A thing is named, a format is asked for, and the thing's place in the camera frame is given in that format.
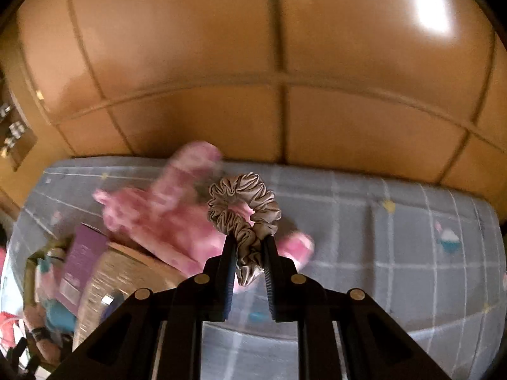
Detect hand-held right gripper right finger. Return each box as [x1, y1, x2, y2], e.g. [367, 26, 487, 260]
[262, 234, 452, 380]

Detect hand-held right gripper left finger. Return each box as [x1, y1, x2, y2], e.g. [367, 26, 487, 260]
[59, 234, 238, 380]

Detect beige satin scrunchie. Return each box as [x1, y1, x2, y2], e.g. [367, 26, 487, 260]
[207, 173, 283, 288]

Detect blue plush toy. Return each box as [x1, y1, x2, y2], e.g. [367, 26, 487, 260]
[45, 299, 78, 333]

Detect pink spotted plush toy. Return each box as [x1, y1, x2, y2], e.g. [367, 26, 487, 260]
[93, 140, 315, 286]

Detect grey plaid bed sheet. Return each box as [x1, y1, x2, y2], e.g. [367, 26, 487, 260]
[0, 156, 507, 380]

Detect dark blue small carton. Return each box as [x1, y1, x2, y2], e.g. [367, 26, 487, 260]
[101, 291, 127, 317]

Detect gold embossed tissue box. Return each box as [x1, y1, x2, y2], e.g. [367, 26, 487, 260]
[73, 241, 183, 351]

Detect purple cardboard box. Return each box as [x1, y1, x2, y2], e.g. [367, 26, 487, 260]
[53, 223, 109, 313]

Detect red plush doll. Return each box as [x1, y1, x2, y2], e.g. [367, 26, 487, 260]
[0, 311, 22, 345]

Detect glossy wooden wardrobe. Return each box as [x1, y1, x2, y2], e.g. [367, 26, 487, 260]
[16, 0, 507, 206]

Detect wooden wall shelf niche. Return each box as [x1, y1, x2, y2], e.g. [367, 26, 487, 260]
[0, 67, 38, 172]

